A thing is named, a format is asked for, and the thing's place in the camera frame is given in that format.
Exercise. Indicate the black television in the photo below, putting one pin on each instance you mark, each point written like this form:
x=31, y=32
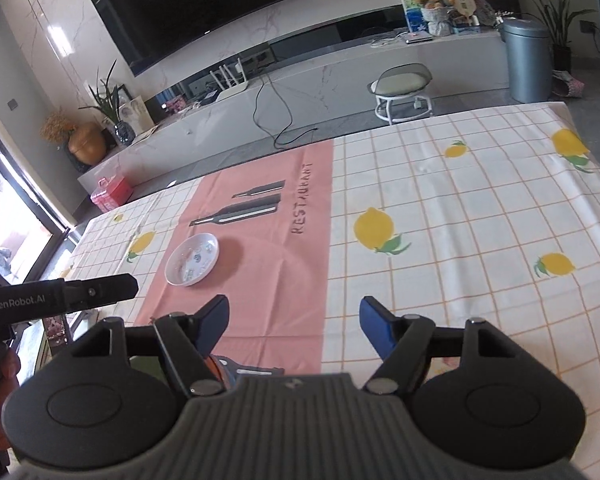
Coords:
x=195, y=15

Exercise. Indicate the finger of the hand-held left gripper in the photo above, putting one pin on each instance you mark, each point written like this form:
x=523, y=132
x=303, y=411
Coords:
x=105, y=289

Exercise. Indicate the orange vase with dried flowers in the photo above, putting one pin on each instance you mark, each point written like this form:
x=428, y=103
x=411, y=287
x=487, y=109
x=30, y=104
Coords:
x=86, y=145

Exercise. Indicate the photo frame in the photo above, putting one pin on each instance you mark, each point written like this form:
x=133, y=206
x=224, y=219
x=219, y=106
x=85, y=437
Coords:
x=137, y=115

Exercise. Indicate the red box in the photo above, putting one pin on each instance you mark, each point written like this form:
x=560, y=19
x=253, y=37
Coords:
x=111, y=195

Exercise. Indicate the long leaf potted plant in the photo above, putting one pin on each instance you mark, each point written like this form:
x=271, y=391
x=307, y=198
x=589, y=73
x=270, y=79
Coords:
x=555, y=15

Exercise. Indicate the small white sticker plate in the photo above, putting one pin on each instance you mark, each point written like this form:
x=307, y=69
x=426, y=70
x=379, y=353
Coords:
x=192, y=260

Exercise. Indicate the checkered lemon tablecloth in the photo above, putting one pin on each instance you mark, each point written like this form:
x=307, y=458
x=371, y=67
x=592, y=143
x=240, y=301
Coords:
x=455, y=220

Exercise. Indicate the patterned decorative plate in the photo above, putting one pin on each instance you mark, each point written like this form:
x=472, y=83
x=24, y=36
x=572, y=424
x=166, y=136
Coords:
x=486, y=11

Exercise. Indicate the white rolling stool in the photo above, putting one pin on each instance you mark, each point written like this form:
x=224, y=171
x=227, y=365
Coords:
x=402, y=82

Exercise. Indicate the grey trash can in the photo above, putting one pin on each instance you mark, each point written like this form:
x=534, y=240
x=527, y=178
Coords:
x=525, y=60

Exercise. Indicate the white router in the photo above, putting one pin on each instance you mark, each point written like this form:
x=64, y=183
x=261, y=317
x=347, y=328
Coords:
x=232, y=92

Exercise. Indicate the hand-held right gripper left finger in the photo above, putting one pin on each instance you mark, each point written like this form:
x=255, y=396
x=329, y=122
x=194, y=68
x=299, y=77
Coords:
x=214, y=322

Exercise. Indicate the wall switch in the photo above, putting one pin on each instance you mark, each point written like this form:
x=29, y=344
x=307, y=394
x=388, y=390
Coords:
x=13, y=104

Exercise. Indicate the plant in blue white vase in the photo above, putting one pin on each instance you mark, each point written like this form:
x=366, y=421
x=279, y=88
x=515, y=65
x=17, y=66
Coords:
x=122, y=132

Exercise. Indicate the closed laptop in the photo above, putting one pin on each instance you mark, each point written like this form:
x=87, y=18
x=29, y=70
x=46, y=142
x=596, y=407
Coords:
x=417, y=37

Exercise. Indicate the pink placemat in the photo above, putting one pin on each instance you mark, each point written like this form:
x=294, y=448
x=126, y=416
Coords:
x=260, y=280

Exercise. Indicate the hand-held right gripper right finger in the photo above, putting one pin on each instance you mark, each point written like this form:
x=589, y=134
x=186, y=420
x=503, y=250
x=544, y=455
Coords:
x=376, y=327

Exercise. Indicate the round hand fan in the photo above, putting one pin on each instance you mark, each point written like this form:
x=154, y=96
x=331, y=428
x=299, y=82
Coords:
x=461, y=2

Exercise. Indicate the white marble tv console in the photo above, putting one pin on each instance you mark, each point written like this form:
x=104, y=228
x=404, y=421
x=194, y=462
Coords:
x=330, y=85

